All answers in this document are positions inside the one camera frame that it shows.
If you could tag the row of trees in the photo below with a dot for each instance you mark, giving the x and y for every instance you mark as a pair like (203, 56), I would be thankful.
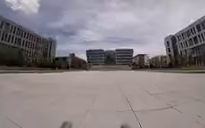
(5, 55)

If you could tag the small pale building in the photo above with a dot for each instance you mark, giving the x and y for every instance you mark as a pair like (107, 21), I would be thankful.
(140, 60)

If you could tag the pale stone slab plaza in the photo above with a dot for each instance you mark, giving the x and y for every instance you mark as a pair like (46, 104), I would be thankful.
(100, 96)

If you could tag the wide grey stairs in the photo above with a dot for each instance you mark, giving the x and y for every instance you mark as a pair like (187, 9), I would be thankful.
(110, 67)

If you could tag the low brown building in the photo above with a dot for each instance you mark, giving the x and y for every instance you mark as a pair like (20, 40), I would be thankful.
(77, 62)

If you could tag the tall grey grid-window building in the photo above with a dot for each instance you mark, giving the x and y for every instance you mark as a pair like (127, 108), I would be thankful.
(196, 36)

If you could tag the dark building with pale bands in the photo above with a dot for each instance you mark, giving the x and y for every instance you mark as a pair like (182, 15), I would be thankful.
(123, 56)

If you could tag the robot's own part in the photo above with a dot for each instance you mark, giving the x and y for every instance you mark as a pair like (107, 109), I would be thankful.
(125, 126)
(66, 125)

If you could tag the low pale building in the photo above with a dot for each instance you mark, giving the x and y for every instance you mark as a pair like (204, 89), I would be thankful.
(159, 61)

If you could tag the long pale grid-window building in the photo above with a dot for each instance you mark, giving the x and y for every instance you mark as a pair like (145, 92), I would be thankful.
(13, 35)

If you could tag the low wall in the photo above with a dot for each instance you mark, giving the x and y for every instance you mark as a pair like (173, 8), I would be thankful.
(176, 69)
(30, 69)

